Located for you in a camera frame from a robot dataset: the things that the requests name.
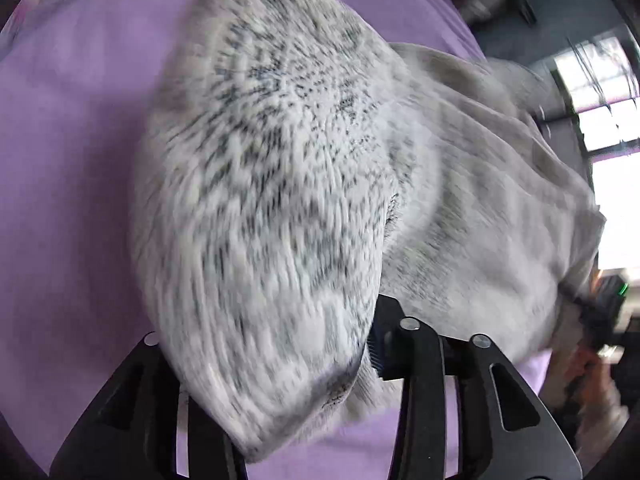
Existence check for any person's right hand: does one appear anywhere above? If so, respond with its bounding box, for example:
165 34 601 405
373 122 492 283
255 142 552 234
565 344 618 413

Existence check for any purple bed sheet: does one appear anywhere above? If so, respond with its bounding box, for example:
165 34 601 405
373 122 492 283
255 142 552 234
0 0 553 480

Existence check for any grey speckled knit sweater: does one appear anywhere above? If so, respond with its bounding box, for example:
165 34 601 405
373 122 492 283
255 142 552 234
130 0 631 466

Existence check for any bright window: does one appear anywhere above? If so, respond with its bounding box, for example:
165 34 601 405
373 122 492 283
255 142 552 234
552 37 640 272

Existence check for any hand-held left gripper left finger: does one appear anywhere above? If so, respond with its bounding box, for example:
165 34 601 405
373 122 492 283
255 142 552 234
50 332 248 480

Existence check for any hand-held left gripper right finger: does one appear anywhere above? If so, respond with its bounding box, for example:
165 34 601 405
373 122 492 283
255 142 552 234
367 294 583 480

